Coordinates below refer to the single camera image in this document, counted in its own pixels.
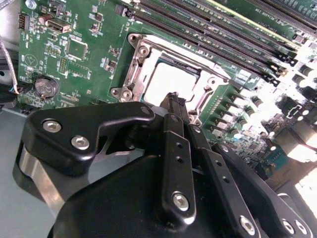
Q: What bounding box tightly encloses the silver CPU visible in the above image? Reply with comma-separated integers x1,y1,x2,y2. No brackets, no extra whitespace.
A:
143,60,203,104

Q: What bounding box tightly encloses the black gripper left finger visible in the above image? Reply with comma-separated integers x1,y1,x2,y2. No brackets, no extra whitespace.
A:
13,92,197,225

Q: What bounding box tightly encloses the metal socket cover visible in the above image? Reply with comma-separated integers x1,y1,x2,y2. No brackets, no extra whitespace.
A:
135,46,230,115

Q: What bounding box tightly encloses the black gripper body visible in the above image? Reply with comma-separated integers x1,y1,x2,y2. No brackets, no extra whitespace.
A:
47,155,238,238

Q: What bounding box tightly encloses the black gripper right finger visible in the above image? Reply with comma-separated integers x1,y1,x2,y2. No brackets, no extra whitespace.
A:
177,95,314,238

